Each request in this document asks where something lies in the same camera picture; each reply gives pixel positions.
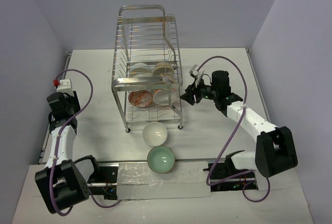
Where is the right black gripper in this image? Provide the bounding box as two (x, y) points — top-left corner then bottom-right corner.
(181, 77), (219, 105)

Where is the white bowl pink rim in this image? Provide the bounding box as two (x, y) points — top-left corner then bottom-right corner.
(153, 89), (177, 106)

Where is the white bowl beige outside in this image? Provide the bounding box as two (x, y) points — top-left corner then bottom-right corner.
(153, 61), (175, 77)

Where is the steel two-tier dish rack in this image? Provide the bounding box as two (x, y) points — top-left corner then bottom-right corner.
(111, 4), (183, 133)

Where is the red patterned bowl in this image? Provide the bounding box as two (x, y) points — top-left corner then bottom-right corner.
(128, 90), (153, 108)

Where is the pale green bowl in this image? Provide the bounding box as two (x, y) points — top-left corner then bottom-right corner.
(147, 146), (175, 174)

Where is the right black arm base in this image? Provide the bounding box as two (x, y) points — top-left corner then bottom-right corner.
(202, 153), (259, 192)

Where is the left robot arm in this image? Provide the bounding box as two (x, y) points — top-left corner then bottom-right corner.
(35, 91), (101, 216)

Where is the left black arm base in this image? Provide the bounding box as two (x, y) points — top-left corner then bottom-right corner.
(88, 165), (118, 200)

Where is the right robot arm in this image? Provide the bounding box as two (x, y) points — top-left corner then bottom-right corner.
(180, 68), (298, 178)

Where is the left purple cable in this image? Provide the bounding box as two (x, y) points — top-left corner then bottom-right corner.
(49, 68), (122, 216)

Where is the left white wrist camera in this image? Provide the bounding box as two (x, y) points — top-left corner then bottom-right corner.
(53, 79), (73, 95)

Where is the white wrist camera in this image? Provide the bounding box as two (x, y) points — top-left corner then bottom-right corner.
(189, 64), (204, 88)
(53, 79), (73, 95)

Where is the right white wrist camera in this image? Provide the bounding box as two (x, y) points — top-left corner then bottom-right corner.
(189, 64), (204, 88)

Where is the aluminium table edge rail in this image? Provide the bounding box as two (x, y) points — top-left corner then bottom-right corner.
(37, 50), (73, 165)

